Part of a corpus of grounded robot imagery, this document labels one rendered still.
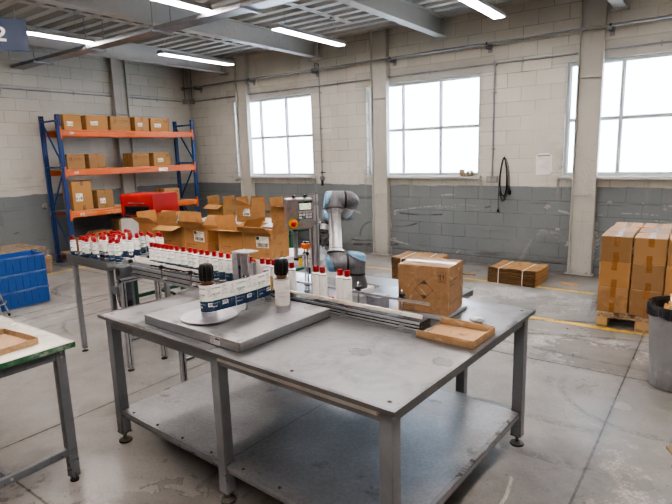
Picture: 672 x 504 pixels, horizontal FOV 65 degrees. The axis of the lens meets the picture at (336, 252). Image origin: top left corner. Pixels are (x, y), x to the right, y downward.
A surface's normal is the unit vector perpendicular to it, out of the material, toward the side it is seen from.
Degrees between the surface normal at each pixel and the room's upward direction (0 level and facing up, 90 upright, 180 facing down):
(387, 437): 90
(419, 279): 90
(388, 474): 90
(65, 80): 90
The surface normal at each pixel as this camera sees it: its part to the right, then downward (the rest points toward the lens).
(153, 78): 0.81, 0.08
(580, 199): -0.58, 0.16
